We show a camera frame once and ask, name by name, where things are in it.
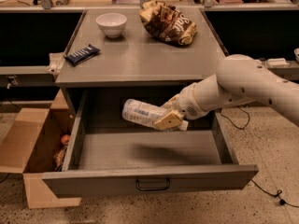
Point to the white power strip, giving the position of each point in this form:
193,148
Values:
277,63

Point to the clear blue-label plastic bottle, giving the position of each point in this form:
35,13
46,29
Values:
145,114

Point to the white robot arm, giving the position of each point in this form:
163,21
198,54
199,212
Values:
238,80

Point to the white cloth on shelf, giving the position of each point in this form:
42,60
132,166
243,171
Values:
56,63

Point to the brown chip bag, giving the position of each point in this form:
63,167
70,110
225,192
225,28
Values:
167,24

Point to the black drawer handle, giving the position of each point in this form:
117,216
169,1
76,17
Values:
152,184

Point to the orange fruit in box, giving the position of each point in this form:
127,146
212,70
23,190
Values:
65,139

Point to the cardboard box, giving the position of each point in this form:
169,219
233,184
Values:
33,146

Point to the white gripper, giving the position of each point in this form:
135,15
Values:
185,104

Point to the grey open top drawer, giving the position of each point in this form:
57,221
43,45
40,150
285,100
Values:
107,154

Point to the white ceramic bowl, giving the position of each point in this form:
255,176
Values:
111,24

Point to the dark blue snack bar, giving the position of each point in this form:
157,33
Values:
82,55

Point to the grey cabinet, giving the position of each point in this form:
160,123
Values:
136,65

